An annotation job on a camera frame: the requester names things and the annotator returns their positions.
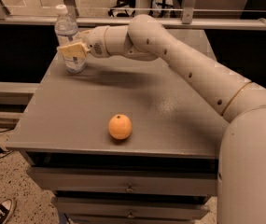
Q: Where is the lower grey drawer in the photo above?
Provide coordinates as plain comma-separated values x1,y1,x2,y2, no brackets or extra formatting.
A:
52,197,209,220

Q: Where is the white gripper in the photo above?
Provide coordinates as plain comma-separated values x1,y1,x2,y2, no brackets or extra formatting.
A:
57,26,110,59

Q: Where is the grey drawer cabinet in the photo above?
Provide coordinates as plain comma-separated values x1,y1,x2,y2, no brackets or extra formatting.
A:
5,27,230,224

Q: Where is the grey drawer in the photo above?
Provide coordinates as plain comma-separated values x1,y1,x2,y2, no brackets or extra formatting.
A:
27,167,217,197
52,197,209,220

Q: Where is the orange fruit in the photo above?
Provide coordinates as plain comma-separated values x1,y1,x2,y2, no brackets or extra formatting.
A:
108,114,133,140

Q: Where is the metal railing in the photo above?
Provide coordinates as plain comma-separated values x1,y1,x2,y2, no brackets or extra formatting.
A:
0,0,266,30

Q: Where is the upper grey drawer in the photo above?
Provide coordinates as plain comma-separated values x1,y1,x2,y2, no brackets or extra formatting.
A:
27,167,217,197

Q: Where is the clear plastic water bottle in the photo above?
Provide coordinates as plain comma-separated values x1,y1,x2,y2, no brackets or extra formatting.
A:
54,5,85,73

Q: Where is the black canvas sneaker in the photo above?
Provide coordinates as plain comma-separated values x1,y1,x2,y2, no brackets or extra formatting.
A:
0,199,16,224

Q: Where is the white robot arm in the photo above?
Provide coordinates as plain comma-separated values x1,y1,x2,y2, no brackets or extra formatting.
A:
58,14,266,224

